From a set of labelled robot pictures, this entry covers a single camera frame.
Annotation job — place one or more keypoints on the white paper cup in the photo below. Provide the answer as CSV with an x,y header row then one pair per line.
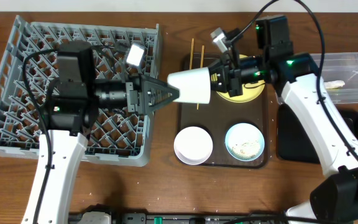
x,y
194,85

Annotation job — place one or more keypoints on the left wooden chopstick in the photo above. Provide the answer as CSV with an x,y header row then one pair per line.
x,y
191,53

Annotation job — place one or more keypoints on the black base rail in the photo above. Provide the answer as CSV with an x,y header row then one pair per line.
x,y
132,216

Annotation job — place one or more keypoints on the light blue bowl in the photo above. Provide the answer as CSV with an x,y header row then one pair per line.
x,y
244,142

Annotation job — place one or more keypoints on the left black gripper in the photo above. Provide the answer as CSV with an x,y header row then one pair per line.
x,y
135,104

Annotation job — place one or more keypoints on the wooden chopstick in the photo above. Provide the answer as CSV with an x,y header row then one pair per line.
x,y
201,64
191,53

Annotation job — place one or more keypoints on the white pink-rimmed bowl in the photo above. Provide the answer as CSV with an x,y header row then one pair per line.
x,y
193,145

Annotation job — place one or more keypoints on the grey plastic dish rack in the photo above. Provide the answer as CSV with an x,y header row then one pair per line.
x,y
115,140

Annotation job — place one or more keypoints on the clear plastic bin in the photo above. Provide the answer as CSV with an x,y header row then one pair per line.
x,y
341,66

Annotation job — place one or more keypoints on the black waste tray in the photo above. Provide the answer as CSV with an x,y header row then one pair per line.
x,y
293,144

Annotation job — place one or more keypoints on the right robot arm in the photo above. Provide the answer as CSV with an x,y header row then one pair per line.
x,y
296,79

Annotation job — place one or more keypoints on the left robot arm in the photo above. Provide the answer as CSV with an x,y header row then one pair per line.
x,y
70,109

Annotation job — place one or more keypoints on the yellow round plate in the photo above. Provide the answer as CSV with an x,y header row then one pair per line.
x,y
250,91

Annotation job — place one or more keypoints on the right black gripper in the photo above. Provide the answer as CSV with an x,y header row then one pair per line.
x,y
228,78

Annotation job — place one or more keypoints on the dark brown serving tray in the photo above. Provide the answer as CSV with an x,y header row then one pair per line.
x,y
218,116

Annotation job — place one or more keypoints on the right wooden chopstick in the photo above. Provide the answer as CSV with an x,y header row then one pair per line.
x,y
201,64

